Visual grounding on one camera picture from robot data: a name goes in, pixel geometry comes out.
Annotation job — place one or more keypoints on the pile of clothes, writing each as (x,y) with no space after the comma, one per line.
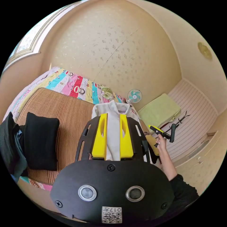
(41,141)

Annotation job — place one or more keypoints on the white thermal wear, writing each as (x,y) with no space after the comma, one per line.
(113,124)

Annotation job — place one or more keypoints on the person's right hand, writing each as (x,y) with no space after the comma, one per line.
(161,143)

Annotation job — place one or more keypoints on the cream cupboard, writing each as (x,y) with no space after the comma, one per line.
(204,156)

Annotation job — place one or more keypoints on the black coat stand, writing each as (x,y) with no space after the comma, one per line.
(182,118)

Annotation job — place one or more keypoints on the round ceiling lamp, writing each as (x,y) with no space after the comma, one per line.
(205,51)

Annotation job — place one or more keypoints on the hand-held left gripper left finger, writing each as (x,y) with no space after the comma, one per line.
(99,145)

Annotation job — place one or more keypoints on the white and teal fan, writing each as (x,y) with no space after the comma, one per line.
(134,96)

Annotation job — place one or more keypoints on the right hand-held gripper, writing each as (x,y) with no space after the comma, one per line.
(165,135)

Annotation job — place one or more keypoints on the person's right forearm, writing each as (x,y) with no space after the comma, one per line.
(167,163)

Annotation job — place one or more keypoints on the green floral pillow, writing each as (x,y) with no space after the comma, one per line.
(107,92)

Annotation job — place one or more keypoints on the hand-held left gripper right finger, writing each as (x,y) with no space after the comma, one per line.
(127,147)

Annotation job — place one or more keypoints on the bed with woven mat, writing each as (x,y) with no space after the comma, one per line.
(71,110)

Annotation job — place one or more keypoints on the green folded quilt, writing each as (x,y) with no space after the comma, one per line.
(159,110)

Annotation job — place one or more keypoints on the window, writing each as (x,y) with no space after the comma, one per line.
(24,42)

